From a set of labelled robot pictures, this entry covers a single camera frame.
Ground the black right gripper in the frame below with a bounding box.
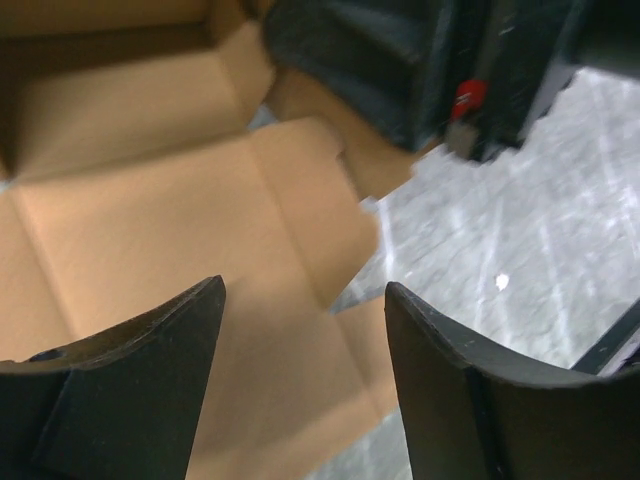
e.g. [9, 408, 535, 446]
[263, 1, 594, 162]

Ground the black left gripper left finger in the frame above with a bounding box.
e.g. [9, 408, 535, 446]
[1, 276, 226, 479]

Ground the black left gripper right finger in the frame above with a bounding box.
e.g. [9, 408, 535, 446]
[385, 282, 639, 479]

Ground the brown cardboard box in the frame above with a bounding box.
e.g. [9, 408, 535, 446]
[1, 1, 415, 479]

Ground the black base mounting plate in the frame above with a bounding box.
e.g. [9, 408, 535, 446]
[572, 301, 639, 376]

